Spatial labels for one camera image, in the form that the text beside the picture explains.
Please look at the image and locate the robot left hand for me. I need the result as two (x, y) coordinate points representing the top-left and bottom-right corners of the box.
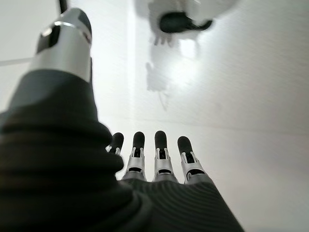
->
(0, 8), (245, 232)

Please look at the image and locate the black robot foot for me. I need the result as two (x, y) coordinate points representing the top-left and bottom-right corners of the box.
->
(159, 12), (213, 33)

